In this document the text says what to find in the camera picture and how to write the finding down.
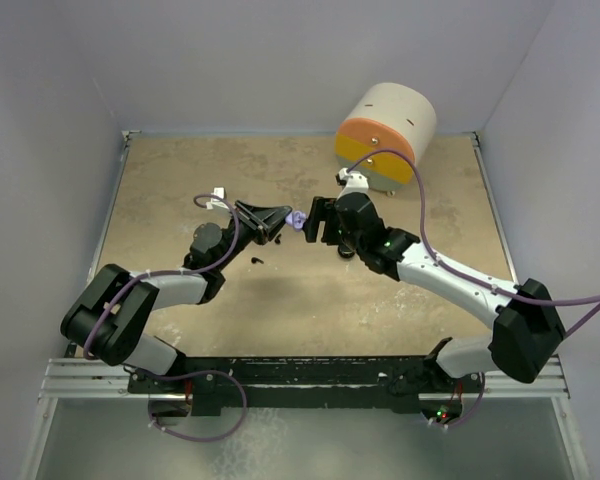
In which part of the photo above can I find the aluminium frame rail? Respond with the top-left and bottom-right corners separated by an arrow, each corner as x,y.
38,130 -> 566,401

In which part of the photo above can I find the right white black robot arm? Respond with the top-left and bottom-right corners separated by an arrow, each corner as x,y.
303,193 -> 565,391

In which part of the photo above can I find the round cream drawer cabinet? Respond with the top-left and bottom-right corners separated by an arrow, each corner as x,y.
334,82 -> 437,192

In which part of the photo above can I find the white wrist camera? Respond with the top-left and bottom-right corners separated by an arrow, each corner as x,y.
336,168 -> 369,199
206,187 -> 229,211

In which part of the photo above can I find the black earbud charging case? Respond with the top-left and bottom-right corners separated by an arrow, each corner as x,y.
337,244 -> 356,260

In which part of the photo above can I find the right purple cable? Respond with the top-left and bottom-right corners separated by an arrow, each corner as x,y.
347,148 -> 600,341

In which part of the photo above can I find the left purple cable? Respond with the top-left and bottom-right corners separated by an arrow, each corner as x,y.
82,194 -> 240,360

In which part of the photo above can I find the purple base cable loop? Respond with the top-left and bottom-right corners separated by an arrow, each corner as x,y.
147,369 -> 249,442

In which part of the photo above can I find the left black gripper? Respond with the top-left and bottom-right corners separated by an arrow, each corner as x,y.
214,200 -> 291,272

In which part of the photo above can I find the purple earbud charging case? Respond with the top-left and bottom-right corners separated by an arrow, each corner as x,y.
285,210 -> 307,232

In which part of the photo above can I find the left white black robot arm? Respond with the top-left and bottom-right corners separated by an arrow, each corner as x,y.
60,195 -> 292,392

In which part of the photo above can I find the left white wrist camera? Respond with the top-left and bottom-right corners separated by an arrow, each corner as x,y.
206,187 -> 229,211

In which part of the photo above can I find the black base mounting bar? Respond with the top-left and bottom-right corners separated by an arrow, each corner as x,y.
125,346 -> 480,417

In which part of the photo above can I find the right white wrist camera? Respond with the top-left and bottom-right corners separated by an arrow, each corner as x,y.
336,168 -> 369,199

